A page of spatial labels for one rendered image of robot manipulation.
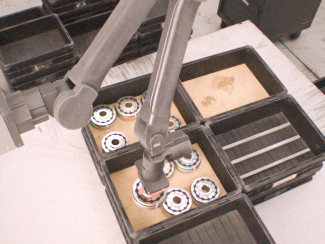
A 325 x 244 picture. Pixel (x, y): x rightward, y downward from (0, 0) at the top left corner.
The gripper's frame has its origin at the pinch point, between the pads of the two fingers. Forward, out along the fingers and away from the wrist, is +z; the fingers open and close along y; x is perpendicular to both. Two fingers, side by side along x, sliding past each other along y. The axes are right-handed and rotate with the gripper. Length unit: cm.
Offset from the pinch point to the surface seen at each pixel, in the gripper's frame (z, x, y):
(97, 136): 23.0, 4.6, 37.0
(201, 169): 21.6, -26.0, 9.5
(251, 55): 14, -70, 49
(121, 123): 22.7, -6.2, 39.7
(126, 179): 22.5, 1.0, 15.8
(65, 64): 61, 0, 114
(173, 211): 19.0, -8.6, -2.8
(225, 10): 84, -132, 152
